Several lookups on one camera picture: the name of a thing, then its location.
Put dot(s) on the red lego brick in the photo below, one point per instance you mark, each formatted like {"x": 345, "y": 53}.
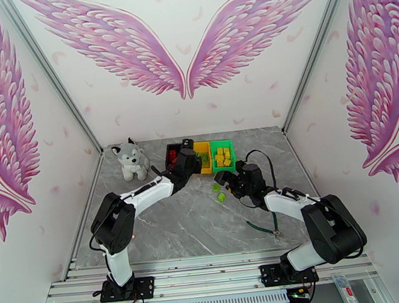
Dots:
{"x": 174, "y": 159}
{"x": 171, "y": 154}

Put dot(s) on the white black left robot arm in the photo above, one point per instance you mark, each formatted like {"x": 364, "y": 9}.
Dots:
{"x": 119, "y": 268}

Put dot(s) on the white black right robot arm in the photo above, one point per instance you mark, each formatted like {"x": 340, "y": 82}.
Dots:
{"x": 287, "y": 204}

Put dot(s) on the green plastic storage bin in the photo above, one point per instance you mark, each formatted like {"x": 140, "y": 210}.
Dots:
{"x": 224, "y": 170}

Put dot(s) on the yellow plastic storage bin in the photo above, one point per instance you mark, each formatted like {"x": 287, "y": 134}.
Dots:
{"x": 206, "y": 169}

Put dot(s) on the black plastic storage bin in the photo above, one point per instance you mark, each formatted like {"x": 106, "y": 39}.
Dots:
{"x": 176, "y": 147}

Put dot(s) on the grey white husky plush toy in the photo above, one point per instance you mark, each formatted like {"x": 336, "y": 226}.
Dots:
{"x": 131, "y": 160}

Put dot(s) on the small circuit board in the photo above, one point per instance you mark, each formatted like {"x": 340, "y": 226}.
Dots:
{"x": 297, "y": 293}

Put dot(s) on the clear labelled plastic packet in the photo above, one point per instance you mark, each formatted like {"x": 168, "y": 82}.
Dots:
{"x": 346, "y": 290}

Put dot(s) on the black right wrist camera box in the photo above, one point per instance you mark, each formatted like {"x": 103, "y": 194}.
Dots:
{"x": 240, "y": 168}

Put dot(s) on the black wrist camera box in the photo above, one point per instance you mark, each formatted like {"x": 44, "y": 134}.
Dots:
{"x": 186, "y": 144}
{"x": 240, "y": 168}

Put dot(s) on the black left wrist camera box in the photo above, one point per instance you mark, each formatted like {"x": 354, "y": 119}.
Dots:
{"x": 186, "y": 144}

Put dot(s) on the aluminium side rail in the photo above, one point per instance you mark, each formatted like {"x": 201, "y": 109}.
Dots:
{"x": 298, "y": 156}
{"x": 94, "y": 178}

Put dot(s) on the aluminium rail base frame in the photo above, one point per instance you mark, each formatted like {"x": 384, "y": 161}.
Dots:
{"x": 205, "y": 273}

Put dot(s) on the aluminium frame post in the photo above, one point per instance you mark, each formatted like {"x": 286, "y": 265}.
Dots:
{"x": 317, "y": 48}
{"x": 49, "y": 76}

